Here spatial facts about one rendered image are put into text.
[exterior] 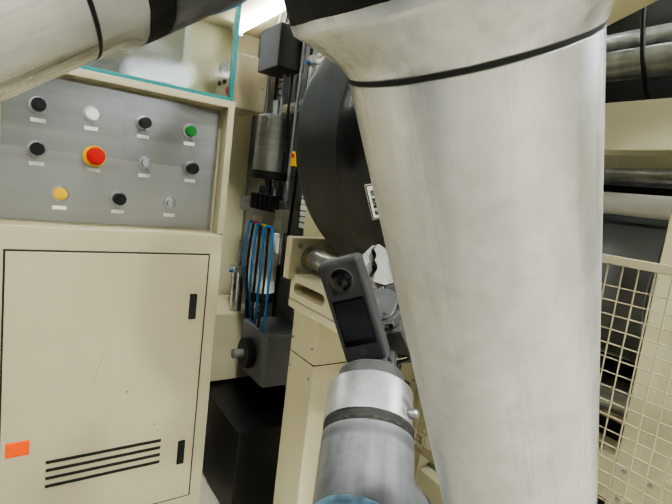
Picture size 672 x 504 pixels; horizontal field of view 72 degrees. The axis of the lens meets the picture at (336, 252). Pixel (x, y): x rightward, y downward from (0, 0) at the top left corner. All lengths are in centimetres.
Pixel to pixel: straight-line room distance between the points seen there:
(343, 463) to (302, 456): 89
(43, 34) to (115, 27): 3
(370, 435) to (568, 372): 26
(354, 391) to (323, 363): 76
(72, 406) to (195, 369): 32
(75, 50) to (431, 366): 20
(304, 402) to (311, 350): 14
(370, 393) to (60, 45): 37
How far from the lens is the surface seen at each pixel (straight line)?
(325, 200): 84
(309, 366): 122
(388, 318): 53
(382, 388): 47
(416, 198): 16
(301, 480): 136
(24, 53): 22
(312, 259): 104
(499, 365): 19
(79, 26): 22
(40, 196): 132
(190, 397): 148
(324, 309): 96
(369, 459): 43
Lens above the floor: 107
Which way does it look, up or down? 8 degrees down
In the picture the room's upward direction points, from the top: 7 degrees clockwise
